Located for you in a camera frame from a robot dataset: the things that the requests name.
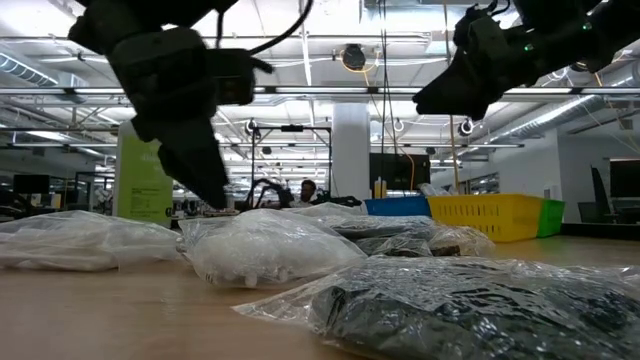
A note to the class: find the clear bag of toothbrushes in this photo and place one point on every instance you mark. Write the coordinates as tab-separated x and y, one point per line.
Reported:
432	190

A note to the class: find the black aluminium table frame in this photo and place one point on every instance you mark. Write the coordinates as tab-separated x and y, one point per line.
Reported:
600	231

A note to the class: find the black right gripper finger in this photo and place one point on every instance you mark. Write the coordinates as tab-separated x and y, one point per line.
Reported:
455	92

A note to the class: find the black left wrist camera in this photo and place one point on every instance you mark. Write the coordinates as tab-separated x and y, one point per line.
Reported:
232	75

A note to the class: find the person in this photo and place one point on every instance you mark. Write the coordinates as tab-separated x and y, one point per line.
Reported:
308	190

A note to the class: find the green label wipes canister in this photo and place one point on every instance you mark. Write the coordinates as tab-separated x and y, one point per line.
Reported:
140	195

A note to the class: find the black background robot arm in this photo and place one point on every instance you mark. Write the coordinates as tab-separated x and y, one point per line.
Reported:
345	201
272	187

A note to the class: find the yellow plastic basket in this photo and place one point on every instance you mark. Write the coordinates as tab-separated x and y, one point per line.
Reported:
485	215

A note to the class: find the green plastic basket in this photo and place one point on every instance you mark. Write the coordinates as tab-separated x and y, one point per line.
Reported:
552	217

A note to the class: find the clear bag of white cotton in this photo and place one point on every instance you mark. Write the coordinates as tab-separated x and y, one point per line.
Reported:
270	250
75	242
325	210

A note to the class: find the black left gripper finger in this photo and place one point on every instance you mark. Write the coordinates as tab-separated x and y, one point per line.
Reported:
212	160
182	160

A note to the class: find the blue plastic basket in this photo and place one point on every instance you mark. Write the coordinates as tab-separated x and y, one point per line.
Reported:
397	206

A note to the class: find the white square pillar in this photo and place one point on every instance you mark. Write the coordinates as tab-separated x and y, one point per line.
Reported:
350	150

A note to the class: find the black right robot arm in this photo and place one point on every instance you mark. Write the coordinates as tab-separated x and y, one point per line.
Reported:
575	30

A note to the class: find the silver ventilation duct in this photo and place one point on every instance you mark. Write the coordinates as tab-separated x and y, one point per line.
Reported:
550	117

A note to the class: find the black computer monitor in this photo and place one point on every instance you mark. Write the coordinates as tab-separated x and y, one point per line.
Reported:
31	184
625	177

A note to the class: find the yellow bottle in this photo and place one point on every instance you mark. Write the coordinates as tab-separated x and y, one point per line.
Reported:
384	190
377	190

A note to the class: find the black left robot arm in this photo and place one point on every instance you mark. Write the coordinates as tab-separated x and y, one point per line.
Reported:
125	20

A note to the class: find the black robot station frame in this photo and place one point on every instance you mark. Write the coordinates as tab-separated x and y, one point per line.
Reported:
292	128

